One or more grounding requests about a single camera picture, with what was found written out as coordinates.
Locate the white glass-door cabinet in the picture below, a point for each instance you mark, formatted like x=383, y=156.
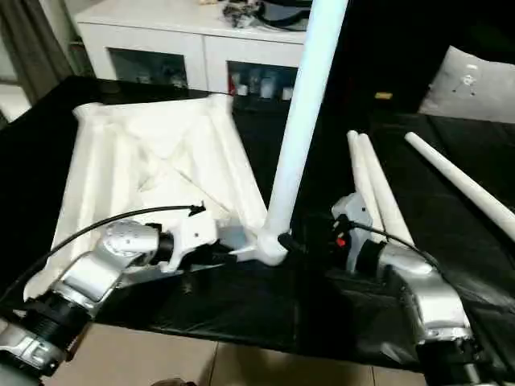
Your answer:
x=161, y=36

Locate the grey curtain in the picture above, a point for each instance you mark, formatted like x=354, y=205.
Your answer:
x=36, y=44

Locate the black left robot foot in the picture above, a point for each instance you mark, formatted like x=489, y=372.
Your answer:
x=173, y=382

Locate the white plastic table top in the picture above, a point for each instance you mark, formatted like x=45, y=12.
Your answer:
x=120, y=161

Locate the white pillow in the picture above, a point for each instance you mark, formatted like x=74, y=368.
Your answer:
x=470, y=84

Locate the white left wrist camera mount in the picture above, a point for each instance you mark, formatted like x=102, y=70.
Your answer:
x=193, y=237

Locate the black box with gold label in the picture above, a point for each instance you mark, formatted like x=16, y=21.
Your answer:
x=382, y=52

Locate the white plastic table leg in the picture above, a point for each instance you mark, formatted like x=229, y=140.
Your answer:
x=306, y=120
x=462, y=181
x=386, y=193
x=362, y=177

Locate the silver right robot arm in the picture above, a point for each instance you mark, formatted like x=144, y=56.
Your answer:
x=426, y=289

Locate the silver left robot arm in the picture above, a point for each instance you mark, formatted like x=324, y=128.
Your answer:
x=92, y=273

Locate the grey round pot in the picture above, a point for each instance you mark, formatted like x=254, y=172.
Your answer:
x=281, y=16

